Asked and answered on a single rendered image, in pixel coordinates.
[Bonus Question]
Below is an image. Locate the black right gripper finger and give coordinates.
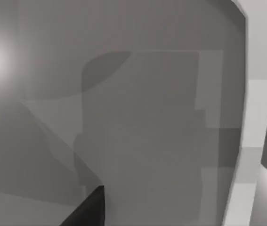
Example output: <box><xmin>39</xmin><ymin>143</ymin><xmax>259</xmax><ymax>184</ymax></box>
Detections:
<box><xmin>59</xmin><ymin>185</ymin><xmax>106</xmax><ymax>226</ymax></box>

